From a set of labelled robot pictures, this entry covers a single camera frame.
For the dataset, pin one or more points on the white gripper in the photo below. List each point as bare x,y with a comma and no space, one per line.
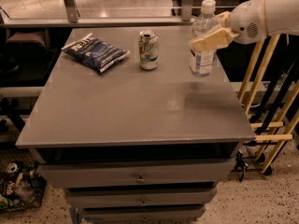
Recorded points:
248,21

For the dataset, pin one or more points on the clear plastic water bottle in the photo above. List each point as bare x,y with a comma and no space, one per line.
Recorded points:
202,56

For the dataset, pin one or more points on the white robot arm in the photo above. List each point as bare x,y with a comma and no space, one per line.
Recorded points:
281,17

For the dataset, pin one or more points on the green white soda can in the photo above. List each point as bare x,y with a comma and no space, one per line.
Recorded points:
148,49

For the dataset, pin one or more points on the yellow wooden rack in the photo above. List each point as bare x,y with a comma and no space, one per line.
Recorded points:
267,132

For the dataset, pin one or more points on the blue chip bag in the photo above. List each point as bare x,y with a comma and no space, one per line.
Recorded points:
95,53

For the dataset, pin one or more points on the grey drawer cabinet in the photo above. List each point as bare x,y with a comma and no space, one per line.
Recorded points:
128,114

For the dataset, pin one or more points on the metal window railing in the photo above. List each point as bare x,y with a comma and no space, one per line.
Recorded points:
92,13

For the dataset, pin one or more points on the dark chair at left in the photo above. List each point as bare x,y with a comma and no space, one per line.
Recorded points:
27,59

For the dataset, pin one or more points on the bottom grey drawer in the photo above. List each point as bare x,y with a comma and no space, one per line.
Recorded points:
144,214

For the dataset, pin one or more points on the grey drawer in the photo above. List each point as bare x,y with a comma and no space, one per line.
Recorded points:
144,214
117,174
139,197

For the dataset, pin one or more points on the middle grey drawer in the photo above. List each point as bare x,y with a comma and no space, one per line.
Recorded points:
139,197

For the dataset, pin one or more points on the top grey drawer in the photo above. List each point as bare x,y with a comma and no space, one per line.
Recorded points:
117,174

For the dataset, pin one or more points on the black bin of trash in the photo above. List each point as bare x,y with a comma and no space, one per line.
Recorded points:
21,187

